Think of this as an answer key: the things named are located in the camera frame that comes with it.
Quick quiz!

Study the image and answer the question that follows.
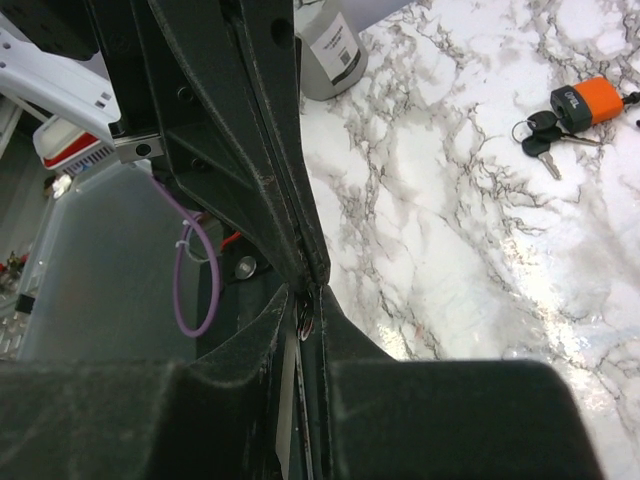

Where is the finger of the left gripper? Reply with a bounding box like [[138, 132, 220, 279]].
[[150, 1, 305, 290], [240, 1, 331, 285]]

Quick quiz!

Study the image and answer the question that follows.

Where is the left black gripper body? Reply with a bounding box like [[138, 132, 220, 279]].
[[86, 1, 167, 163]]

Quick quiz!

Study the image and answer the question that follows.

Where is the single small silver key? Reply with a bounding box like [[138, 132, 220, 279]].
[[296, 293, 315, 341]]

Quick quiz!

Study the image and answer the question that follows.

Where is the orange black padlock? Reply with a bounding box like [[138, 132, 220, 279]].
[[550, 77, 639, 134]]

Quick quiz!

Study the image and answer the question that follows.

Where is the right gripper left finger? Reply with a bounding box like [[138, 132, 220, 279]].
[[1, 286, 290, 479]]

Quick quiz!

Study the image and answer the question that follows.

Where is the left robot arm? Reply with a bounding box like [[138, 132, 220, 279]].
[[1, 1, 330, 291]]

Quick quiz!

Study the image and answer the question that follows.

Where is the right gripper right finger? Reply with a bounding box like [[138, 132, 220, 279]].
[[317, 289, 604, 479]]

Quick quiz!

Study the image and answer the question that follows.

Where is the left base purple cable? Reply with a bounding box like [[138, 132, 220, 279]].
[[149, 174, 222, 338]]

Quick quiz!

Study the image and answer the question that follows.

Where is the black headed key bunch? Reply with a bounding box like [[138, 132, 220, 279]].
[[511, 110, 600, 181]]

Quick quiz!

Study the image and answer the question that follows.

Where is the grey tape roll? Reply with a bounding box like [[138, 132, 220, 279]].
[[294, 1, 368, 101]]

